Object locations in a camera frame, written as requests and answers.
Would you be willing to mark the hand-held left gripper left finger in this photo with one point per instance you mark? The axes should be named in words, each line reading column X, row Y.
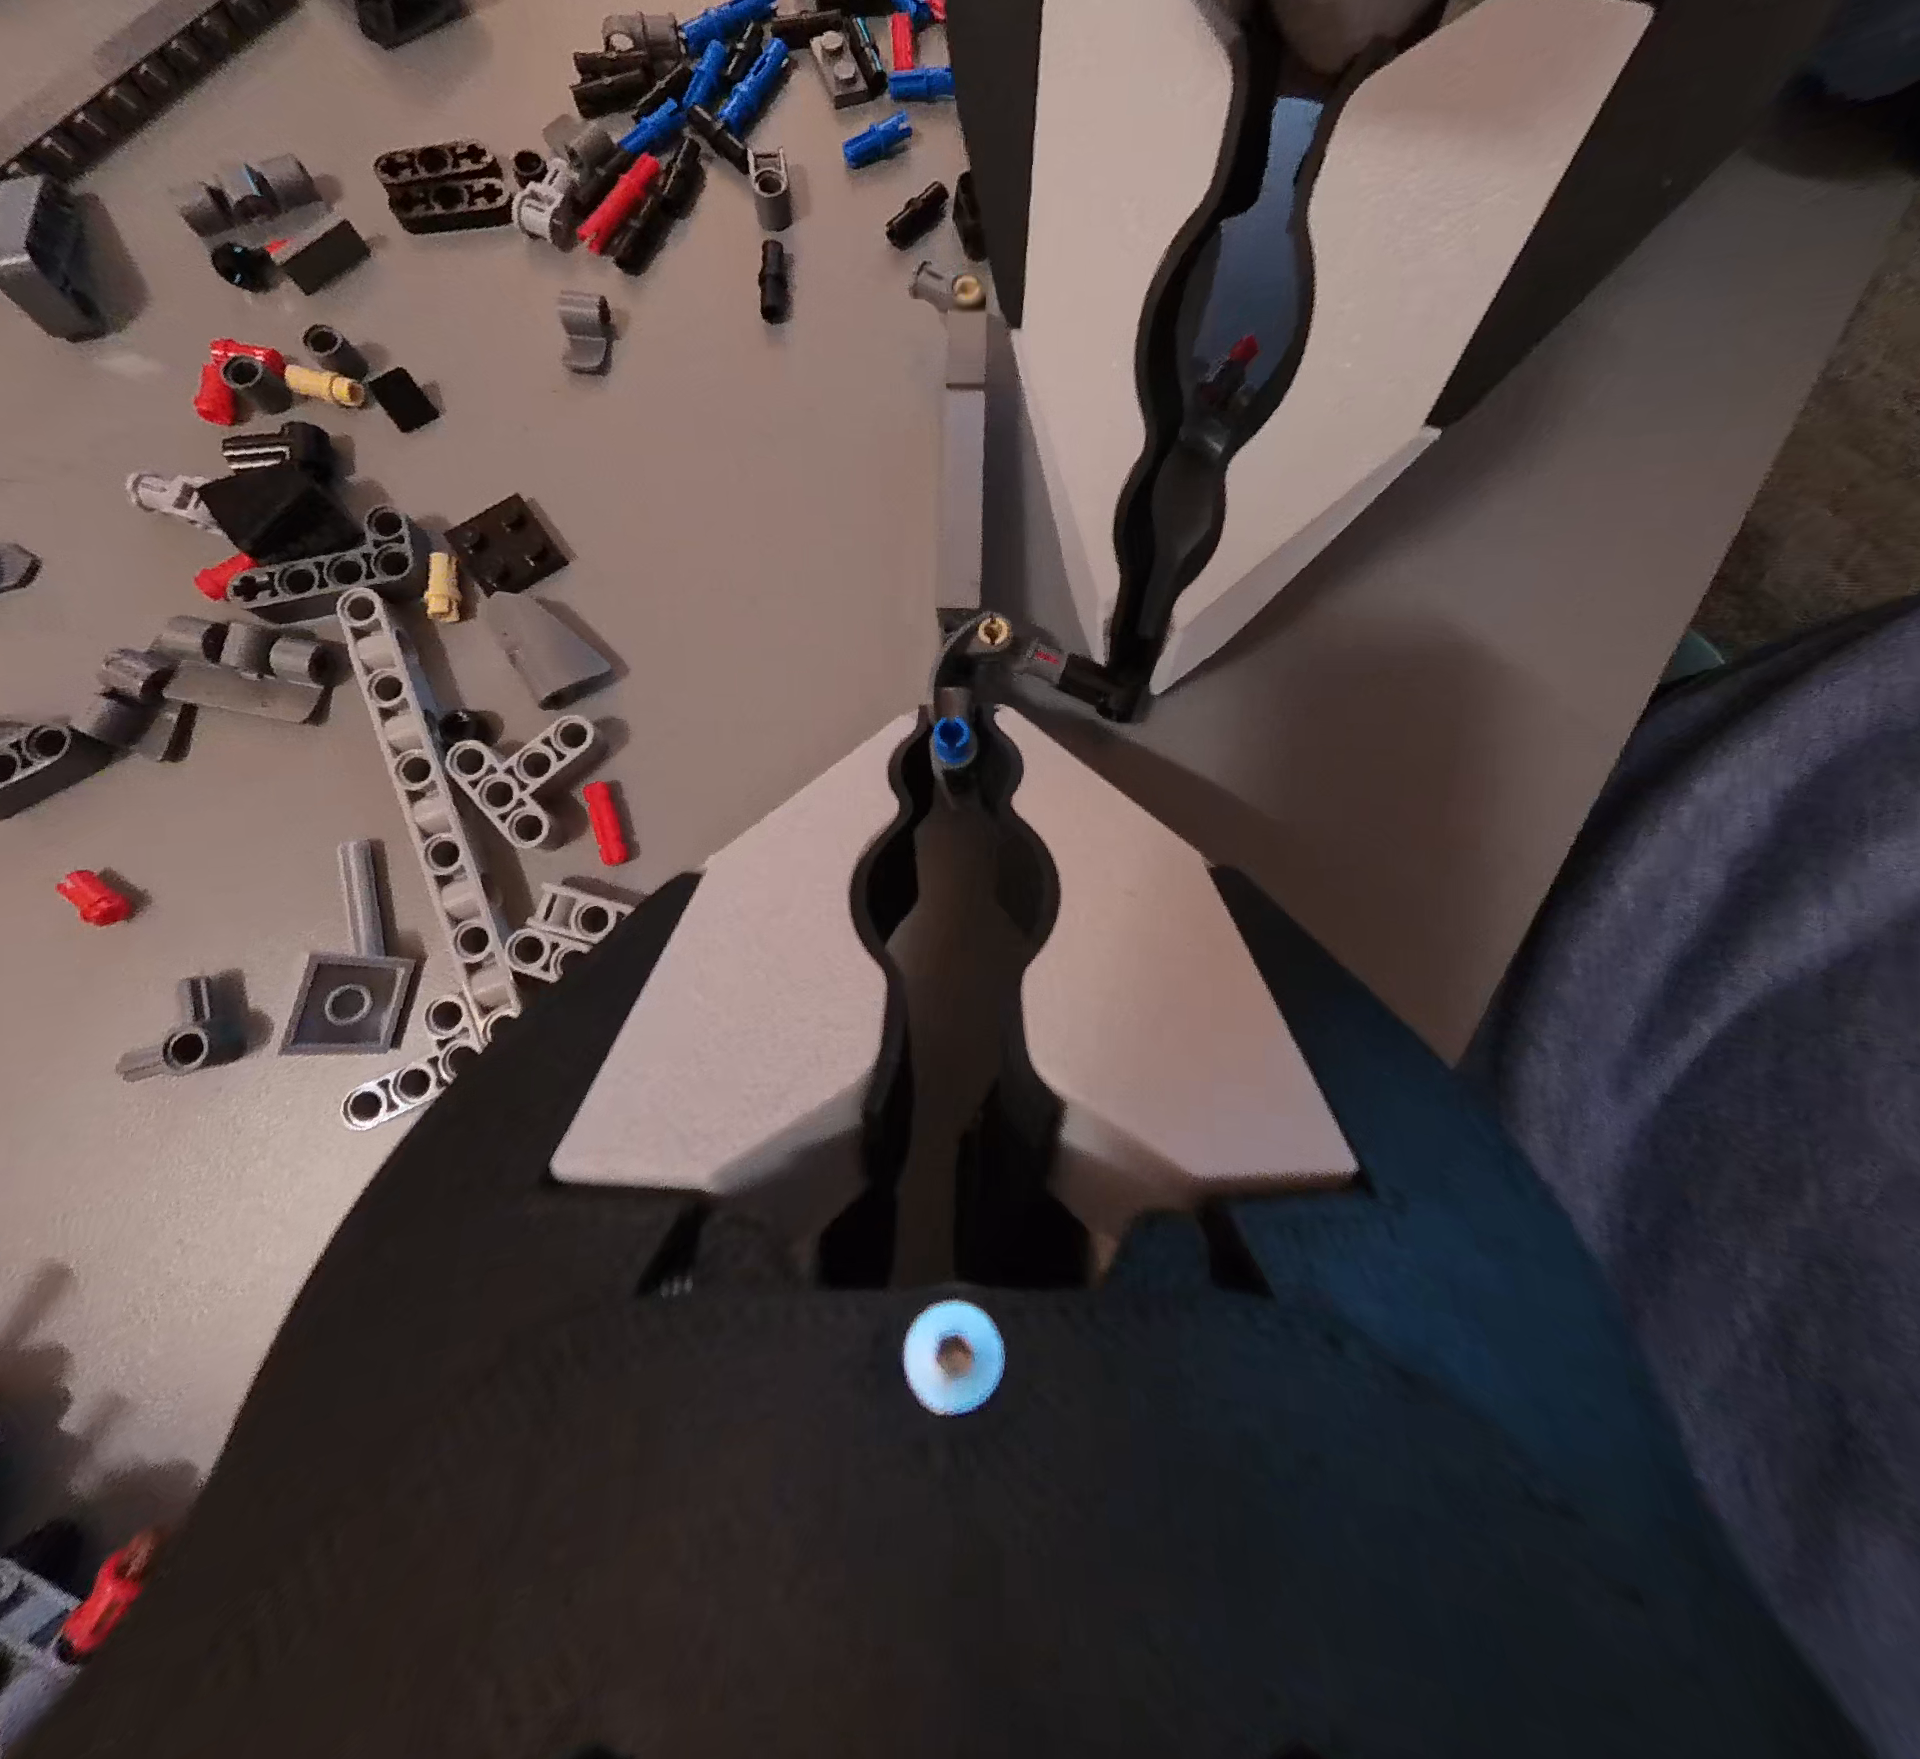
column 720, row 1039

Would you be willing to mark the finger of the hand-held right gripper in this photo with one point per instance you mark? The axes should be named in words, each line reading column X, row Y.
column 1425, row 214
column 1111, row 214

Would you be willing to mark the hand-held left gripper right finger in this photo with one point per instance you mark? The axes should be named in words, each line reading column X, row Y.
column 1184, row 1039

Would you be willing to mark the small black curved lego piece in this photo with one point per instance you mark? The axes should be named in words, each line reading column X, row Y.
column 966, row 214

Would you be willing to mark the long dark grey lego beam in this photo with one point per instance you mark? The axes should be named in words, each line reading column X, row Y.
column 961, row 468

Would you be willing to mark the grey lego connector blue pin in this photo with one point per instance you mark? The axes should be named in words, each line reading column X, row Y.
column 951, row 740

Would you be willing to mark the dark grey lego pin joiner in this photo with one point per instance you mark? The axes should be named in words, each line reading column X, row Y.
column 1079, row 670

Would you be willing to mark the pile of small lego pins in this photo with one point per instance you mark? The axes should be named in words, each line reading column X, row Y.
column 735, row 95

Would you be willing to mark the lego car chassis assembly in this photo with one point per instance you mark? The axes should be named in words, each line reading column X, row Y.
column 60, row 1610

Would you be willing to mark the red lego elbow connector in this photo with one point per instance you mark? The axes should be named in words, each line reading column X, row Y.
column 226, row 380

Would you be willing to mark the light grey double lego beam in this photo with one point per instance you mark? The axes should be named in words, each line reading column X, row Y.
column 562, row 927

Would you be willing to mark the long red lego pin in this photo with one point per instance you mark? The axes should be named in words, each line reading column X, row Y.
column 605, row 822

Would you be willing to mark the light grey L-shaped lego beam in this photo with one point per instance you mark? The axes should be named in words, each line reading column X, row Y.
column 398, row 1087

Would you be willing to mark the light grey T-shaped lego beam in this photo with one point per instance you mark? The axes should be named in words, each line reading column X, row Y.
column 516, row 771

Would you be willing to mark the black lego pin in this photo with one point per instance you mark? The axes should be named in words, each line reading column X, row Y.
column 772, row 283

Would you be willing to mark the grey square lego plate bar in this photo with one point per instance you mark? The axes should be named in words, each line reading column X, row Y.
column 354, row 1004

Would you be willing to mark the grey curved lego slope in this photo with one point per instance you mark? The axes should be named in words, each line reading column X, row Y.
column 547, row 651

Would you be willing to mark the dark grey lego pin connector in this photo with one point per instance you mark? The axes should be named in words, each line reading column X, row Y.
column 187, row 1039

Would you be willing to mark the black square lego plate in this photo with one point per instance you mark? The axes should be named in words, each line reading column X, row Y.
column 510, row 545

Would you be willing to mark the light grey lego clip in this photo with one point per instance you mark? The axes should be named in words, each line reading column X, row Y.
column 587, row 330

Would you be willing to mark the dark grey lego hinge plate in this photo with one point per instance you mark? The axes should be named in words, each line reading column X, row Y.
column 226, row 685

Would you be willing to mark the short red lego pin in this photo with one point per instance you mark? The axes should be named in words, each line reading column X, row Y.
column 92, row 896

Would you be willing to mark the black three-hole lego beam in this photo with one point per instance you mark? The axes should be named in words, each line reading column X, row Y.
column 436, row 161
column 451, row 202

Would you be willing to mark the small black lego tile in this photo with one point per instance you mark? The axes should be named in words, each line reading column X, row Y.
column 403, row 399

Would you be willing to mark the dark grey cross-hole lego beam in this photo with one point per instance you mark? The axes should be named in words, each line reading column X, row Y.
column 44, row 763

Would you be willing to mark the black lego cylinder connector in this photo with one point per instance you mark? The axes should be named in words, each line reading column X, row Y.
column 285, row 445

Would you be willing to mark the tan lego connector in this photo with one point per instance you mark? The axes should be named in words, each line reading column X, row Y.
column 323, row 386

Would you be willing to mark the light grey lego pin connector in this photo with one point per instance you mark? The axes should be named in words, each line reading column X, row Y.
column 165, row 494

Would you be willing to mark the shiny grey curved lego piece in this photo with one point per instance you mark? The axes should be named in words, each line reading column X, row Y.
column 12, row 565

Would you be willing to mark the dark grey lego hinge piece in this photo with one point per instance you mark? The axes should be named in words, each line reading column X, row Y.
column 249, row 192

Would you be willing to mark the long dark grey lego plate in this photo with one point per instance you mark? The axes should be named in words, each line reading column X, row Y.
column 150, row 64

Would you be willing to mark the dark grey lego wedge panel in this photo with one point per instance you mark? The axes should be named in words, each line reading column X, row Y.
column 44, row 258

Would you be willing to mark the dark grey wedge red pin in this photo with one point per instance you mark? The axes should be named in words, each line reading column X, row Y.
column 1222, row 395

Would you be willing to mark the person's blue clothed torso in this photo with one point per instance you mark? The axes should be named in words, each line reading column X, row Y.
column 1727, row 1112

